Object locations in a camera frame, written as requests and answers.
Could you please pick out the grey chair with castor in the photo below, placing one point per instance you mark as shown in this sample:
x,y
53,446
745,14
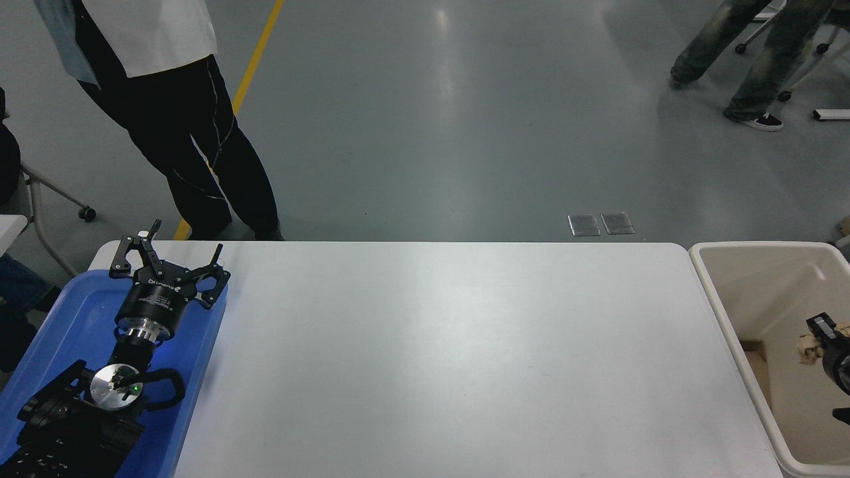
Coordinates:
x,y
36,206

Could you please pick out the walking person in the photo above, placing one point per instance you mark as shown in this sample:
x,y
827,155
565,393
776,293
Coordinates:
x,y
764,60

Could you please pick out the small white side table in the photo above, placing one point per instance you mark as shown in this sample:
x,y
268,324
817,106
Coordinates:
x,y
10,229

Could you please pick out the metal floor plate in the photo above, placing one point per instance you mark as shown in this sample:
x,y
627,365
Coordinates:
x,y
617,223
584,224

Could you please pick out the blue plastic tray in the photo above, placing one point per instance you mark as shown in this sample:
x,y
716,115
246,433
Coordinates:
x,y
73,312

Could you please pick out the office chair base with castors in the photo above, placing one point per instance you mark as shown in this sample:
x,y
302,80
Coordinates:
x,y
747,40
823,63

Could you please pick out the tan paper ball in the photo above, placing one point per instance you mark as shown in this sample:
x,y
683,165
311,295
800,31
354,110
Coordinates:
x,y
809,350

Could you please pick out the brown cardboard piece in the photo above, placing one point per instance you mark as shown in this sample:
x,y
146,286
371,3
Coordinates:
x,y
756,372

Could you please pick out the large pale plastic bin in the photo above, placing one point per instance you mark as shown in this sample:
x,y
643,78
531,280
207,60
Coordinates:
x,y
764,299

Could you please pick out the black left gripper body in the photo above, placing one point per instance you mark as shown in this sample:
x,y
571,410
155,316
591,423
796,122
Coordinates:
x,y
154,302

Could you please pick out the white floor bar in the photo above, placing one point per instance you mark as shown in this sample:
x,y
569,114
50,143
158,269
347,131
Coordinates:
x,y
833,115

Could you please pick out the seated person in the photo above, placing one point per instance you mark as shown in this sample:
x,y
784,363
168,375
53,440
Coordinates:
x,y
8,159

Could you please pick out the standing person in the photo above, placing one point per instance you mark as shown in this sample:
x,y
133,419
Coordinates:
x,y
179,133

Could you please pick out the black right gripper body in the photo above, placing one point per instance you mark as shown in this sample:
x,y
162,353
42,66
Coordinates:
x,y
838,365

